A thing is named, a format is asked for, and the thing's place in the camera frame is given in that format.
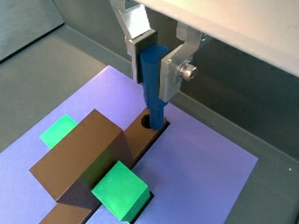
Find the gripper silver right finger with red pad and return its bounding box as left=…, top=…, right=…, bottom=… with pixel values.
left=159, top=23, right=211, bottom=102

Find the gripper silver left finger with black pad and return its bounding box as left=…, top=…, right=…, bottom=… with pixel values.
left=109, top=0, right=158, bottom=83

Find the blue hexagonal peg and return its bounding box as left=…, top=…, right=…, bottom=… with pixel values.
left=140, top=45, right=168, bottom=130

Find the purple base board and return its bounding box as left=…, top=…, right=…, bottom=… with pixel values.
left=0, top=67, right=258, bottom=224

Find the brown L-shaped block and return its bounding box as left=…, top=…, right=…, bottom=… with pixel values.
left=31, top=111, right=163, bottom=224

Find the green U-shaped block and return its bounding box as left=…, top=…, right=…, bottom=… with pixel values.
left=39, top=113, right=152, bottom=222

